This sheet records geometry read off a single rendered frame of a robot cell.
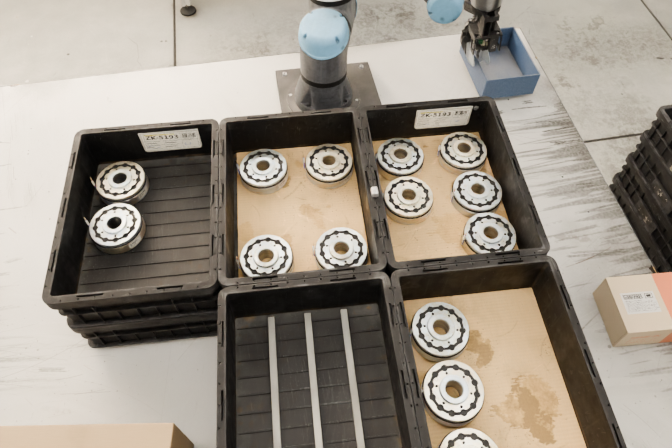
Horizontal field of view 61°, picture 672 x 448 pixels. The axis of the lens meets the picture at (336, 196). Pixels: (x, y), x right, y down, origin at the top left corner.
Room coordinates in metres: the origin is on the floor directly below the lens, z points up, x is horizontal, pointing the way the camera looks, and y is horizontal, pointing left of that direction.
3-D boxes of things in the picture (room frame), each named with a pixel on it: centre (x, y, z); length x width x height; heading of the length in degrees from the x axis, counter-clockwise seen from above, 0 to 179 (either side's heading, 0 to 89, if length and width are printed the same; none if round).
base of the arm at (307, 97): (1.07, 0.03, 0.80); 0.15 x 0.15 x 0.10
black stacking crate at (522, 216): (0.68, -0.22, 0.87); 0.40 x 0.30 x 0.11; 6
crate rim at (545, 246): (0.68, -0.22, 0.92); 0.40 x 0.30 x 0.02; 6
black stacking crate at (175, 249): (0.61, 0.38, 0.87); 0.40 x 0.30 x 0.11; 6
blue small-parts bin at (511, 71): (1.20, -0.45, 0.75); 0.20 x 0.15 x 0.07; 10
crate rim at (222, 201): (0.65, 0.08, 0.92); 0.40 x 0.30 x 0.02; 6
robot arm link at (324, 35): (1.09, 0.03, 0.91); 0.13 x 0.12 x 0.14; 171
